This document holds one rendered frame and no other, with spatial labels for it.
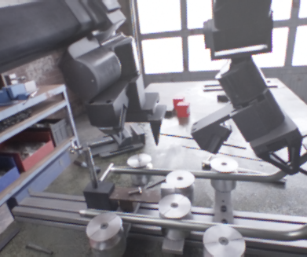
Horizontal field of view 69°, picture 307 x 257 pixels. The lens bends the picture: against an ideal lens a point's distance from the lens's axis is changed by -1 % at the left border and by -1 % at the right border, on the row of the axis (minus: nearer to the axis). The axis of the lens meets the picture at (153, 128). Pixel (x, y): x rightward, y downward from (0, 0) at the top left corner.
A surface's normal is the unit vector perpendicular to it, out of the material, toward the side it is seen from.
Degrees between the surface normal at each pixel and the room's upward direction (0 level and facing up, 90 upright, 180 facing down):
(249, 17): 140
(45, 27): 64
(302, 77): 90
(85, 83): 100
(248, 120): 90
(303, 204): 0
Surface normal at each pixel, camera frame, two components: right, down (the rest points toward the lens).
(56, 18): 0.63, -0.20
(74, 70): -0.43, 0.55
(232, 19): -0.04, 0.96
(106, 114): -0.22, 0.57
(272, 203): -0.10, -0.91
